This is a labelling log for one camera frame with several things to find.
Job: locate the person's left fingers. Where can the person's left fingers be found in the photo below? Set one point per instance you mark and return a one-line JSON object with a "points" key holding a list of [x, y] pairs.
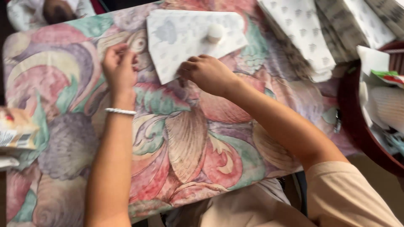
{"points": [[124, 52]]}

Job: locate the stack of printed paper sheets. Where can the stack of printed paper sheets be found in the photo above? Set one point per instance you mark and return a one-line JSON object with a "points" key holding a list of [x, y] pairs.
{"points": [[325, 28]]}

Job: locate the dark red round basket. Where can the dark red round basket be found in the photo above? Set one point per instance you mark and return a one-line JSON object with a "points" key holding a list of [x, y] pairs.
{"points": [[372, 107]]}

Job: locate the orange and white packet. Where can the orange and white packet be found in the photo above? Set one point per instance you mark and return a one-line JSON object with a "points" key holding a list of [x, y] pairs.
{"points": [[15, 129]]}

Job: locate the floral pastel tablecloth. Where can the floral pastel tablecloth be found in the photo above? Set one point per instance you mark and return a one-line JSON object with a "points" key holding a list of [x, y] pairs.
{"points": [[176, 135]]}

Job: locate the beige shirt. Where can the beige shirt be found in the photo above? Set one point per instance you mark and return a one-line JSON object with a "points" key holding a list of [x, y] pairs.
{"points": [[303, 201]]}

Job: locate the person's right fingers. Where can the person's right fingers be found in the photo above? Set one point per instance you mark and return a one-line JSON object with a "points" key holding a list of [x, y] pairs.
{"points": [[189, 67]]}

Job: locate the person's left hand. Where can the person's left hand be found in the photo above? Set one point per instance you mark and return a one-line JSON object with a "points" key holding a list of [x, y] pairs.
{"points": [[118, 67]]}

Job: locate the person's right hand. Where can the person's right hand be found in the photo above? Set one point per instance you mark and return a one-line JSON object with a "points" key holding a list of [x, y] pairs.
{"points": [[208, 74]]}

